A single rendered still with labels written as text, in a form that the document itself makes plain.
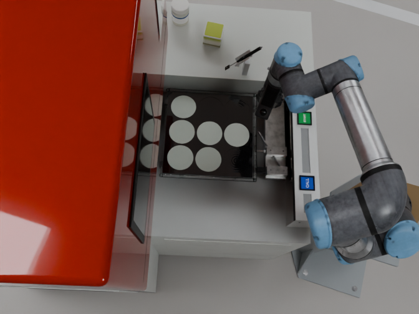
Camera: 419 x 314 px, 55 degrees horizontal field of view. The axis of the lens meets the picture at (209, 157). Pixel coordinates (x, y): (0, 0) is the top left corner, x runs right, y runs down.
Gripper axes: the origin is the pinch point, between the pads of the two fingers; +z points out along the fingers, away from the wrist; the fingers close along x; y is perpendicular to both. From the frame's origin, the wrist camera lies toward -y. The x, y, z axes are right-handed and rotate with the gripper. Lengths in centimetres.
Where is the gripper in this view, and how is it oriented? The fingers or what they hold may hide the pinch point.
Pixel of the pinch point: (265, 108)
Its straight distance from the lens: 149.7
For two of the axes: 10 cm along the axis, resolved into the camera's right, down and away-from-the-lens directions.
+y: 3.6, -8.9, 2.8
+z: -0.5, 2.8, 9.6
